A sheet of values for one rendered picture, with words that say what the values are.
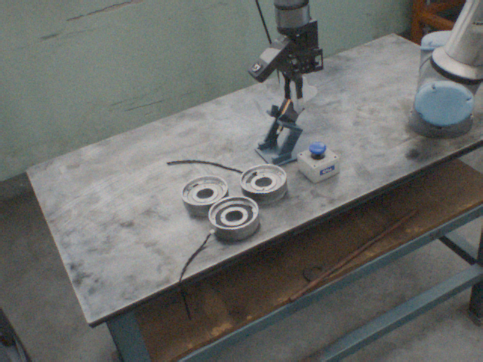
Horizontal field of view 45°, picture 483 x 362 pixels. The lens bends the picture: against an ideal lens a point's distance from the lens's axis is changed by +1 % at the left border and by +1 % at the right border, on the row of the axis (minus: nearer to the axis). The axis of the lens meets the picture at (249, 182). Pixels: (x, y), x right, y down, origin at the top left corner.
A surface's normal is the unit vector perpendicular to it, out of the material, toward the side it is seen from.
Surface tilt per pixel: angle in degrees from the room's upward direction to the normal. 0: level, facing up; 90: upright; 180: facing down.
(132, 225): 0
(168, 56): 90
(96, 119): 90
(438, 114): 97
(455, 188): 0
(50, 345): 0
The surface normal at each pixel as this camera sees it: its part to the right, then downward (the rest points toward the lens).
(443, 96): -0.29, 0.70
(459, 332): -0.11, -0.78
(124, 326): 0.47, 0.50
